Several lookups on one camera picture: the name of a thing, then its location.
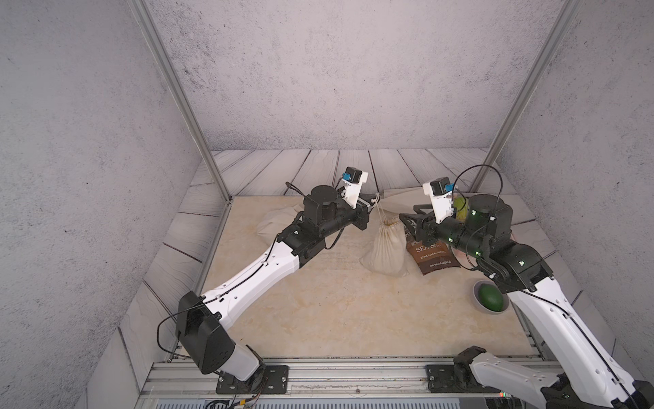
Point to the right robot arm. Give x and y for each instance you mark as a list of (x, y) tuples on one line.
[(591, 378)]

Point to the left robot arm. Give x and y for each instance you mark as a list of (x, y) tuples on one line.
[(202, 321)]

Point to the grey bowl with green ball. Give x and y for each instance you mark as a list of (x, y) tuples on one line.
[(488, 299)]

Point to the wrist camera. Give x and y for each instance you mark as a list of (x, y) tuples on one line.
[(440, 192), (353, 179)]

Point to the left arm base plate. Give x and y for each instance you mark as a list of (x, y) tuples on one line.
[(267, 380)]

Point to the left aluminium frame post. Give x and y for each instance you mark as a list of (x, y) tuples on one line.
[(165, 66)]

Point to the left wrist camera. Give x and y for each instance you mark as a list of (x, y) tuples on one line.
[(353, 179)]

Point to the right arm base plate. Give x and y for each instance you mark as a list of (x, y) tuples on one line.
[(439, 378)]

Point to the back green cabbage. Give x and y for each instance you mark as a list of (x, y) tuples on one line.
[(460, 205)]

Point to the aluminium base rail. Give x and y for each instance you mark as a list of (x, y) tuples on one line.
[(317, 383)]

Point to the cream drawstring bag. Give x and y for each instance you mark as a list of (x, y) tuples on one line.
[(402, 200), (387, 252), (275, 222)]

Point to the aluminium frame post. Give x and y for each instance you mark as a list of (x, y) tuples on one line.
[(553, 41), (165, 66)]

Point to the right aluminium frame post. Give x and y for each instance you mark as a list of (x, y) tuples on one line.
[(553, 41)]

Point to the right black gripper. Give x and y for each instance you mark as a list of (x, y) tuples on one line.
[(430, 226)]

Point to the brown potato chips bag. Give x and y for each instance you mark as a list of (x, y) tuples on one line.
[(432, 258)]

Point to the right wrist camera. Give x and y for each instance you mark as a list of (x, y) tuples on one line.
[(440, 192)]

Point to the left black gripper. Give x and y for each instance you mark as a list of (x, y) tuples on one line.
[(362, 210)]

